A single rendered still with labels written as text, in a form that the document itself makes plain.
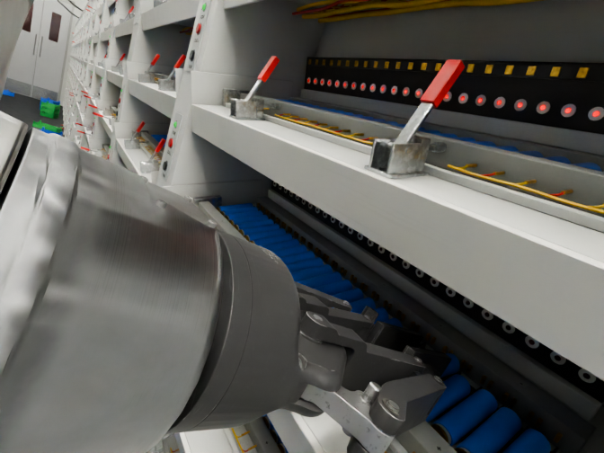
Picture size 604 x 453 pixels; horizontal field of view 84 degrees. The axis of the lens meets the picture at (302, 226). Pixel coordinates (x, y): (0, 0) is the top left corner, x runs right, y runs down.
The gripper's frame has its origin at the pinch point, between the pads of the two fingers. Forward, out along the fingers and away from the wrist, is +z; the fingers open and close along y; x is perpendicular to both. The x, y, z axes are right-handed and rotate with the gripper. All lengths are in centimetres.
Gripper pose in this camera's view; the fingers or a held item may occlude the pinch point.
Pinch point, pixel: (406, 356)
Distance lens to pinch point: 29.2
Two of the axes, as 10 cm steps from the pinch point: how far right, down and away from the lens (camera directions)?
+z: 6.6, 3.3, 6.8
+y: -5.6, -3.9, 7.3
